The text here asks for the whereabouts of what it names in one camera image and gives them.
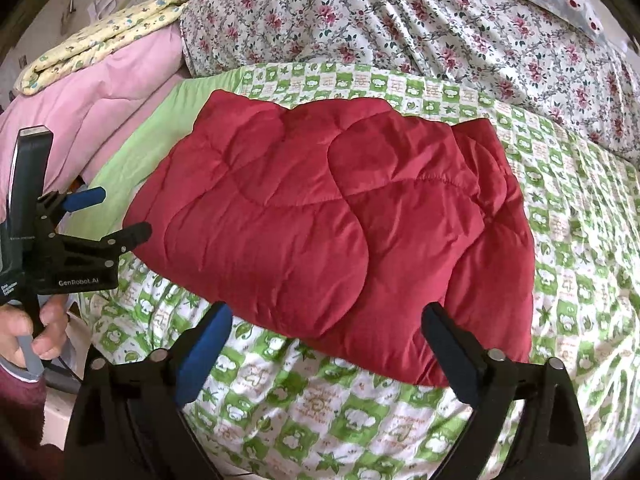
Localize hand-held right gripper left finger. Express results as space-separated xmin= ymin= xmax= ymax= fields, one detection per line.
xmin=64 ymin=301 xmax=234 ymax=480

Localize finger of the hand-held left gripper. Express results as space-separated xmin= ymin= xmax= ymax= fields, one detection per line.
xmin=62 ymin=222 xmax=153 ymax=265
xmin=60 ymin=186 xmax=107 ymax=212

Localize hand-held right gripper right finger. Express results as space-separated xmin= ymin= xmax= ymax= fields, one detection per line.
xmin=421 ymin=302 xmax=592 ymax=480

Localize red quilted jacket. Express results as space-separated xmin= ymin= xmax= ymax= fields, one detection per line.
xmin=122 ymin=89 xmax=537 ymax=388

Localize person's left forearm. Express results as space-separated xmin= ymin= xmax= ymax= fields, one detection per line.
xmin=0 ymin=352 xmax=67 ymax=468

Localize person's left hand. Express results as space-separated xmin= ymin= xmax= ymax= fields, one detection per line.
xmin=0 ymin=294 xmax=72 ymax=361

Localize pink blanket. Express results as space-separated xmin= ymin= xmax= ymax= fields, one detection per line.
xmin=0 ymin=22 xmax=190 ymax=188

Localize green checked bed sheet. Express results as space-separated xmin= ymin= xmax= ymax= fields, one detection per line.
xmin=75 ymin=62 xmax=640 ymax=480

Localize yellow printed blanket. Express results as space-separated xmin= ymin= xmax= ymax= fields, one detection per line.
xmin=14 ymin=0 xmax=205 ymax=96

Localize floral quilt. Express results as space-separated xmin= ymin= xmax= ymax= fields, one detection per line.
xmin=179 ymin=0 xmax=640 ymax=166

